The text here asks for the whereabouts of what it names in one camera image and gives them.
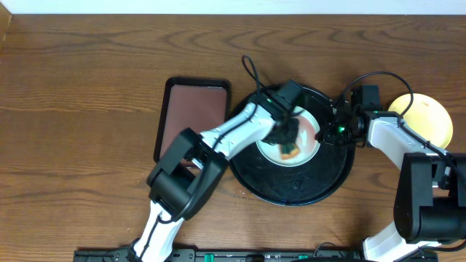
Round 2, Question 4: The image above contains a black rectangular water tray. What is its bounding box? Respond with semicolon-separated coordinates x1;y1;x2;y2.
153;76;231;162

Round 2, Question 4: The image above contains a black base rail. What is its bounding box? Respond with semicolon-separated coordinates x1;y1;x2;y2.
72;242;440;262

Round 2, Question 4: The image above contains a yellow plate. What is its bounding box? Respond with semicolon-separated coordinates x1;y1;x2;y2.
403;93;453;148

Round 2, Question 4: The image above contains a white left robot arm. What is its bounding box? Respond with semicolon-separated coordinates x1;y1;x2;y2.
128;91;301;261

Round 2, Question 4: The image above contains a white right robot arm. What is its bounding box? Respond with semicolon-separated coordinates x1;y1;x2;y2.
316;98;465;261

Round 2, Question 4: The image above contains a green and yellow sponge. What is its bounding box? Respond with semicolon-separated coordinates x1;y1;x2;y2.
279;143;300;160

